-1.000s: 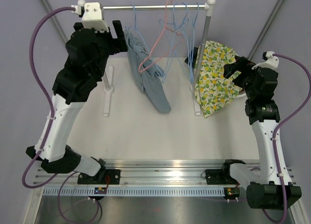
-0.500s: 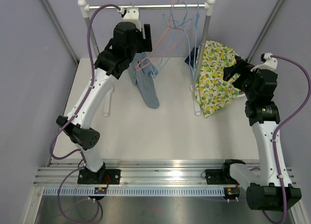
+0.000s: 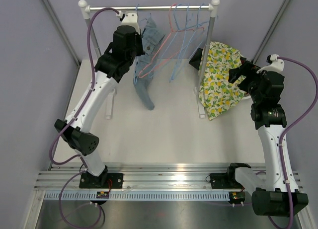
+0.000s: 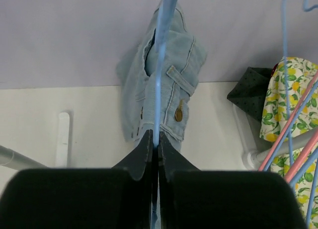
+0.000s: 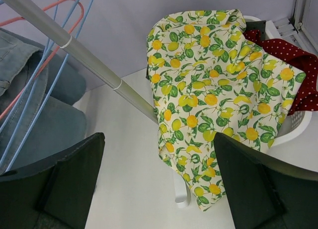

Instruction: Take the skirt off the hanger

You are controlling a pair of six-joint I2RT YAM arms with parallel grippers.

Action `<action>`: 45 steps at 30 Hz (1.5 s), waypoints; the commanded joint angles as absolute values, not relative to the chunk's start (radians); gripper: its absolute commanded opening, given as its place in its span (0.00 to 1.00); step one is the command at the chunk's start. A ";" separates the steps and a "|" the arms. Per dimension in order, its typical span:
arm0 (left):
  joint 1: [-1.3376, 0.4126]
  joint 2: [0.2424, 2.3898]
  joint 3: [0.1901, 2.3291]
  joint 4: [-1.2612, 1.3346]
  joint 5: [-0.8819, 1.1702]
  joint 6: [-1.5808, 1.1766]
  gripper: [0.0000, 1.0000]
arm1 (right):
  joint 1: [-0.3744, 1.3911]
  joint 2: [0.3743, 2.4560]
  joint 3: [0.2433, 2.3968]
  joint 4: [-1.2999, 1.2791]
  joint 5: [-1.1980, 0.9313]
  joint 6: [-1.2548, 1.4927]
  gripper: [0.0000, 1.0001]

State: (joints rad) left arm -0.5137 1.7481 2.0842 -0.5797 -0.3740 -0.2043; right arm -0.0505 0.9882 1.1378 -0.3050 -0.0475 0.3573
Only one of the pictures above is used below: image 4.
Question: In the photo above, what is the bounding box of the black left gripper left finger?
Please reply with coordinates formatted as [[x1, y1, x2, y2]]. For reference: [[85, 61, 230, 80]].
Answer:
[[0, 130, 153, 229]]

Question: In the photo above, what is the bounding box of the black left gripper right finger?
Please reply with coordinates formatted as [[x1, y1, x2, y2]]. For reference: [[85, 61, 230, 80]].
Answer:
[[158, 134, 306, 229]]

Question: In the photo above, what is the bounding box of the pink wire hanger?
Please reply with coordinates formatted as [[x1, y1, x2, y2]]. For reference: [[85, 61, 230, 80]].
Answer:
[[257, 70, 318, 184]]

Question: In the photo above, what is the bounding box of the dark green dotted skirt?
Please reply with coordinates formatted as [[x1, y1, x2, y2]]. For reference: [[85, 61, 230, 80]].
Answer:
[[227, 67, 272, 122]]

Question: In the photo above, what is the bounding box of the lemon print skirt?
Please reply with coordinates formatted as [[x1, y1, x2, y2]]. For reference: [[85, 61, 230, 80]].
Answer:
[[259, 57, 318, 221]]

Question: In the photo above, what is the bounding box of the light blue denim skirt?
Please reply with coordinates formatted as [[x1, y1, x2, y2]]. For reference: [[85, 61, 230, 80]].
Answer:
[[116, 5, 207, 151]]

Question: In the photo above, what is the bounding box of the red polka dot skirt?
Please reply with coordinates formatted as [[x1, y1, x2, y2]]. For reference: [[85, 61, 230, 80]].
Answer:
[[271, 63, 278, 77]]

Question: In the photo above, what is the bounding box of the metal clothes rack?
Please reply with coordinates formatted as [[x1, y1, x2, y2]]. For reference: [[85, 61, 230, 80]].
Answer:
[[0, 110, 318, 170]]

